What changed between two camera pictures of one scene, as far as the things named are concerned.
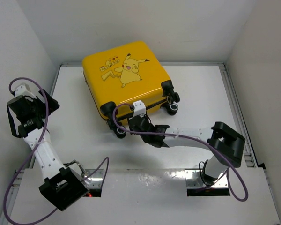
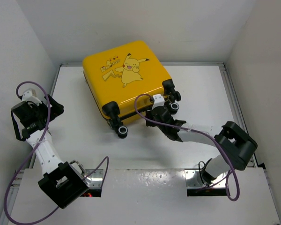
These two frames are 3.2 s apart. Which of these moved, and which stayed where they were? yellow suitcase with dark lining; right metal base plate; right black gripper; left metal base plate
Moved: right black gripper
Stayed: right metal base plate; left metal base plate; yellow suitcase with dark lining
